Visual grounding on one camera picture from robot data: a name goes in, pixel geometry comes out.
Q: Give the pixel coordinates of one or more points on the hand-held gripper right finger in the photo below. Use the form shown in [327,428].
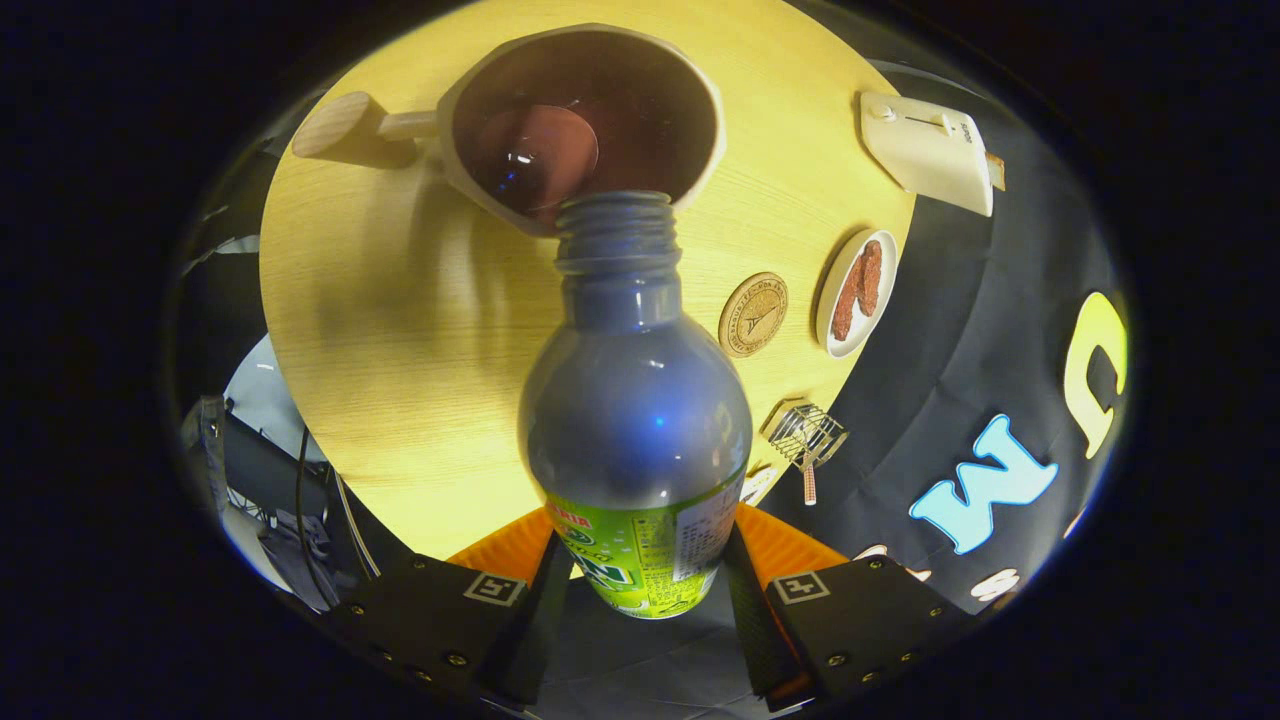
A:
[762,630]

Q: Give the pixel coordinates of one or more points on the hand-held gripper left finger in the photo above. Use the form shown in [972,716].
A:
[535,640]

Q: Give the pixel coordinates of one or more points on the silver juice bottle green label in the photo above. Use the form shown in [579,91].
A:
[630,420]

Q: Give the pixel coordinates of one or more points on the round cork coaster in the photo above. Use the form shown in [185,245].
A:
[752,315]

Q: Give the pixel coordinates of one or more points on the white divided dish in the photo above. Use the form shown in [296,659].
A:
[758,485]

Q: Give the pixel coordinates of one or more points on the striped straw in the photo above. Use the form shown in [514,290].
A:
[809,490]

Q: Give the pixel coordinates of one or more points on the wooden table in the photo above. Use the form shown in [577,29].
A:
[400,380]

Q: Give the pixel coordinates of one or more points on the brown sausage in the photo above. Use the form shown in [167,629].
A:
[870,275]
[845,305]

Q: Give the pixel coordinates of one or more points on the white oval plate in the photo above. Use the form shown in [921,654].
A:
[826,300]

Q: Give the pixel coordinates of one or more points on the white toaster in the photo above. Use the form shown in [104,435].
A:
[930,150]

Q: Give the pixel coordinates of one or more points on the toast slice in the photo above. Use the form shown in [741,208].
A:
[996,172]

